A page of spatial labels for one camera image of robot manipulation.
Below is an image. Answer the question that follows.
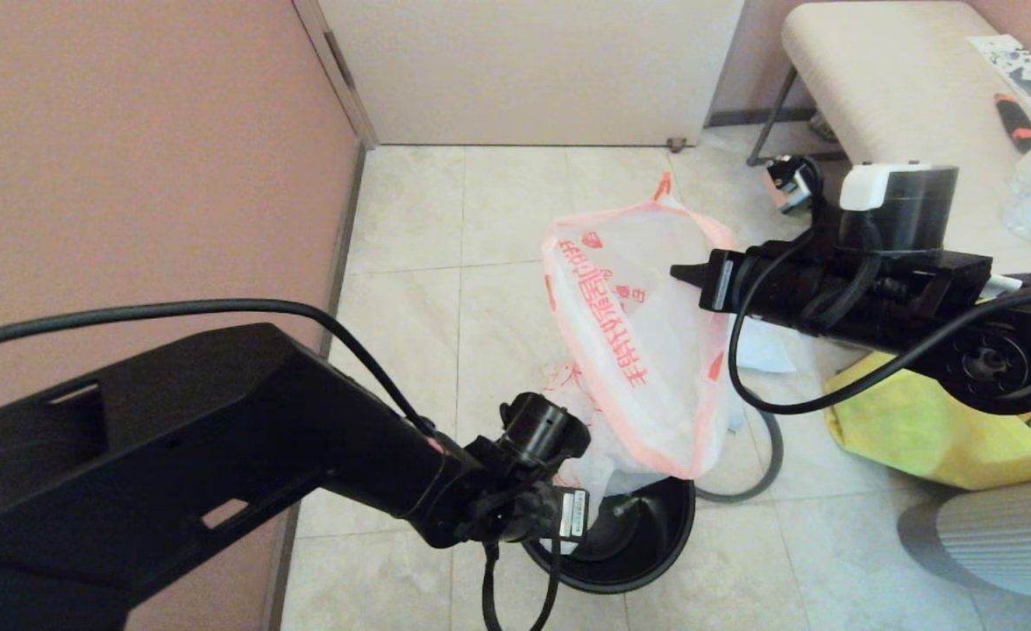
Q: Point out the white bag with cartoon print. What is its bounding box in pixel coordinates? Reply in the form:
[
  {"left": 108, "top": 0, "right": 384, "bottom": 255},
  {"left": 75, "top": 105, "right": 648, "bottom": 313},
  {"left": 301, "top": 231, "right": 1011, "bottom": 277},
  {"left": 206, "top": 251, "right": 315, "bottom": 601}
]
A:
[{"left": 540, "top": 200, "right": 742, "bottom": 535}]

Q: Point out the translucent white red-trimmed bag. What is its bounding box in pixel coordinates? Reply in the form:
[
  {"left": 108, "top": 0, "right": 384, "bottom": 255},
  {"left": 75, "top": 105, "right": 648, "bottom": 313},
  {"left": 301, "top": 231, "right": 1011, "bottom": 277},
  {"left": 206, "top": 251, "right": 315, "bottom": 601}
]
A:
[{"left": 651, "top": 171, "right": 797, "bottom": 373}]

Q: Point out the grey plastic bin ring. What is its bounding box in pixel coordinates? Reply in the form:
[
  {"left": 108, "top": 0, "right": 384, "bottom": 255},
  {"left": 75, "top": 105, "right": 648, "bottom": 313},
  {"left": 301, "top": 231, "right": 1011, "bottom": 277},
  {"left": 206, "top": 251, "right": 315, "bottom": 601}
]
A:
[{"left": 695, "top": 403, "right": 785, "bottom": 505}]

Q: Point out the grey ribbed robot base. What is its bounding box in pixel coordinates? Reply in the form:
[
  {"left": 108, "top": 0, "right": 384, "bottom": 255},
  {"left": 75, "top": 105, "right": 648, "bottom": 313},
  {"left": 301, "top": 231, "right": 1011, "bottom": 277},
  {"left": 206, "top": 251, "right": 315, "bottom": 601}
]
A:
[{"left": 897, "top": 478, "right": 1031, "bottom": 599}]

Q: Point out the black round trash bin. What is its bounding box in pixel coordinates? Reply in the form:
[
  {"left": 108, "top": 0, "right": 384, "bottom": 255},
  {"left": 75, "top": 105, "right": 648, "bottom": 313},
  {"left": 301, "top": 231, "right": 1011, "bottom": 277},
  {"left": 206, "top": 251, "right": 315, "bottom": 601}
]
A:
[{"left": 523, "top": 476, "right": 696, "bottom": 595}]

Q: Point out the yellow shopping bag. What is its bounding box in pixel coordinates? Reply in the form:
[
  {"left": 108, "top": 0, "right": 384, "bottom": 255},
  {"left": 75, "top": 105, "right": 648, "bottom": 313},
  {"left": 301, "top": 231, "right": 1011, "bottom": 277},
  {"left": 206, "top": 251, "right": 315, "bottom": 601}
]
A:
[{"left": 824, "top": 351, "right": 1031, "bottom": 492}]

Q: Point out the white door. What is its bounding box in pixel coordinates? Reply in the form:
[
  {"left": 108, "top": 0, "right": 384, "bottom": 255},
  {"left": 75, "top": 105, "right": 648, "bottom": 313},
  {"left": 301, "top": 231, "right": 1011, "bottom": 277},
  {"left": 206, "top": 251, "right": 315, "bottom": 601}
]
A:
[{"left": 318, "top": 0, "right": 744, "bottom": 147}]

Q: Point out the beige table with metal legs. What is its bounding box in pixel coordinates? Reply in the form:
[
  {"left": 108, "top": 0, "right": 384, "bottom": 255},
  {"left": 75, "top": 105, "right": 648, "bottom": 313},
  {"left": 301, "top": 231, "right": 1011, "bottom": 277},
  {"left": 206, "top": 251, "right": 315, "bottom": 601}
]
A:
[{"left": 748, "top": 0, "right": 1031, "bottom": 281}]

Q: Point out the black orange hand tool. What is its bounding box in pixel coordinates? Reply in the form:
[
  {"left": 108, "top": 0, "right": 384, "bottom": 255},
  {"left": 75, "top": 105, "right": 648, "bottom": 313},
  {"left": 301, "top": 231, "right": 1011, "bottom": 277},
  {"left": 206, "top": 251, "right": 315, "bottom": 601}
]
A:
[{"left": 994, "top": 92, "right": 1031, "bottom": 154}]

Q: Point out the printed black white label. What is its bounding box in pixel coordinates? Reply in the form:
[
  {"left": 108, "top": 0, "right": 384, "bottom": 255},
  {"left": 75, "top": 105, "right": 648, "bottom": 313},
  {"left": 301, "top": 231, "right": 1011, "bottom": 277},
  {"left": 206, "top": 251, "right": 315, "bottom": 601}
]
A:
[{"left": 967, "top": 35, "right": 1031, "bottom": 106}]

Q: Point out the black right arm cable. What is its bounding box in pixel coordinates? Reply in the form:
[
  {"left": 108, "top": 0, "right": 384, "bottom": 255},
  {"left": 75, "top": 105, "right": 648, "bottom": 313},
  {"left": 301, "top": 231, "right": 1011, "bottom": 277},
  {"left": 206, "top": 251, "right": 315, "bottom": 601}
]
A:
[{"left": 726, "top": 219, "right": 1031, "bottom": 415}]

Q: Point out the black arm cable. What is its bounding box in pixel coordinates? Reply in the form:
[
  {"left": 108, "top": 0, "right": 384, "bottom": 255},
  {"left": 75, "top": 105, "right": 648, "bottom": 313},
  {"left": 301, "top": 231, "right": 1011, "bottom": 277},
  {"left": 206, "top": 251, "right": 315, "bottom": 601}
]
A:
[
  {"left": 0, "top": 298, "right": 565, "bottom": 631},
  {"left": 726, "top": 219, "right": 1031, "bottom": 415}
]

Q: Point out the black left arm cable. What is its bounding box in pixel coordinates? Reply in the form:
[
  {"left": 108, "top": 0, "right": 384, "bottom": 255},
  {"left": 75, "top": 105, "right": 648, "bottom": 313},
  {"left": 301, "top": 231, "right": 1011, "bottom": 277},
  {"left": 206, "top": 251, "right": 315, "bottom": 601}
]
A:
[{"left": 0, "top": 298, "right": 565, "bottom": 631}]

